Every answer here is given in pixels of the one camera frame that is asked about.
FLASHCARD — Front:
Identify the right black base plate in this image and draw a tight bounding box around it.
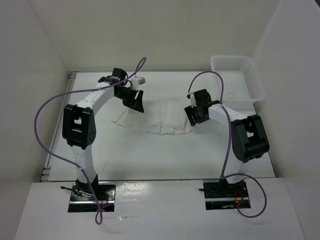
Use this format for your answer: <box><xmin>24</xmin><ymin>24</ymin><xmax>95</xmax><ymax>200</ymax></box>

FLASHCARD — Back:
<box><xmin>198</xmin><ymin>179</ymin><xmax>251</xmax><ymax>210</ymax></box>

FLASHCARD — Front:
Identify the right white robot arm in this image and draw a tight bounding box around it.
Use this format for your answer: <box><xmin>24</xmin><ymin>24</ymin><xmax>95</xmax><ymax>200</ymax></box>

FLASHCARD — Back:
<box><xmin>184</xmin><ymin>89</ymin><xmax>270</xmax><ymax>197</ymax></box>

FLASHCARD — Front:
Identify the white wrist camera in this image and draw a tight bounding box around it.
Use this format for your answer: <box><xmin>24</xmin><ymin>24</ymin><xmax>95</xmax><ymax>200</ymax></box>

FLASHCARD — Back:
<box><xmin>186</xmin><ymin>92</ymin><xmax>197</xmax><ymax>107</ymax></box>
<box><xmin>130</xmin><ymin>76</ymin><xmax>146</xmax><ymax>90</ymax></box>

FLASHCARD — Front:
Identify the purple cable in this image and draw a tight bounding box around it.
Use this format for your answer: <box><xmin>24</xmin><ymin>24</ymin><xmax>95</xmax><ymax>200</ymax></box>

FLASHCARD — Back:
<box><xmin>33</xmin><ymin>56</ymin><xmax>147</xmax><ymax>225</ymax></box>
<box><xmin>187</xmin><ymin>70</ymin><xmax>268</xmax><ymax>218</ymax></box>

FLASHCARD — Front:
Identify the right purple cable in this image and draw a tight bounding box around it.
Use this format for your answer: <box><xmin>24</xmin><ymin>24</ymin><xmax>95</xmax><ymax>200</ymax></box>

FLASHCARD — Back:
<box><xmin>187</xmin><ymin>70</ymin><xmax>268</xmax><ymax>218</ymax></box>

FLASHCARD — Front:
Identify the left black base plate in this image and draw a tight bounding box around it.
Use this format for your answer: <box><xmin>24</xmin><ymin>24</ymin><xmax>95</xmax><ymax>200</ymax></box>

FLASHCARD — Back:
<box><xmin>60</xmin><ymin>182</ymin><xmax>116</xmax><ymax>213</ymax></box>

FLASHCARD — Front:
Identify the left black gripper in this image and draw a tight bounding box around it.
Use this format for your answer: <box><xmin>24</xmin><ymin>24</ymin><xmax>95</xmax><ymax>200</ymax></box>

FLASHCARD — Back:
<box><xmin>114</xmin><ymin>86</ymin><xmax>144</xmax><ymax>113</ymax></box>

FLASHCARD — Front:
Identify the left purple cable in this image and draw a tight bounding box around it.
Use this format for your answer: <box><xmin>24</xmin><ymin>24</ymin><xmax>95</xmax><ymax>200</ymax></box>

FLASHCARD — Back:
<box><xmin>33</xmin><ymin>56</ymin><xmax>147</xmax><ymax>225</ymax></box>

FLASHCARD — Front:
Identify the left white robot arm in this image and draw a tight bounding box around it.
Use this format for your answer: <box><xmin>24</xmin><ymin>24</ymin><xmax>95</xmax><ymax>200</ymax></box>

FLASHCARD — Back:
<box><xmin>62</xmin><ymin>68</ymin><xmax>146</xmax><ymax>200</ymax></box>

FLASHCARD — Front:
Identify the yellow rubber band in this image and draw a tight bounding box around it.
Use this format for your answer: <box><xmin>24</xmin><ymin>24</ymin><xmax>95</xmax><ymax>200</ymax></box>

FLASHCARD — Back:
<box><xmin>227</xmin><ymin>92</ymin><xmax>236</xmax><ymax>99</ymax></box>

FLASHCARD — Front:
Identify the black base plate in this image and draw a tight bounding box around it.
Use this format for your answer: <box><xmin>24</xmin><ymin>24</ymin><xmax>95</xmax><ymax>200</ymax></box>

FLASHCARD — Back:
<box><xmin>198</xmin><ymin>179</ymin><xmax>251</xmax><ymax>210</ymax></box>
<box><xmin>60</xmin><ymin>182</ymin><xmax>116</xmax><ymax>213</ymax></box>

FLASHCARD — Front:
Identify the white pleated skirt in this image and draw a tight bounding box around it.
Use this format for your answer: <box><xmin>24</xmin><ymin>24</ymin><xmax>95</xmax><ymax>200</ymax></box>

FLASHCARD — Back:
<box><xmin>111</xmin><ymin>98</ymin><xmax>192</xmax><ymax>135</ymax></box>

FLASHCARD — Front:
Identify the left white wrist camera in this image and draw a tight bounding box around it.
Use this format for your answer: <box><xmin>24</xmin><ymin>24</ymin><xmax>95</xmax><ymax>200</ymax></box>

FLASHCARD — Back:
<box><xmin>130</xmin><ymin>76</ymin><xmax>146</xmax><ymax>90</ymax></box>

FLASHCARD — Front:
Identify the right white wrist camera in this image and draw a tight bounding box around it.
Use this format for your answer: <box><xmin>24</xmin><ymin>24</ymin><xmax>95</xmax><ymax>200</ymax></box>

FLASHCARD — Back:
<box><xmin>186</xmin><ymin>92</ymin><xmax>197</xmax><ymax>107</ymax></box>

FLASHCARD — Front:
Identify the white plastic mesh basket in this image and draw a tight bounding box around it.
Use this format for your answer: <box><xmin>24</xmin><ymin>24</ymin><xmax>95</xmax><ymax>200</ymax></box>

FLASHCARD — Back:
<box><xmin>210</xmin><ymin>55</ymin><xmax>266</xmax><ymax>103</ymax></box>

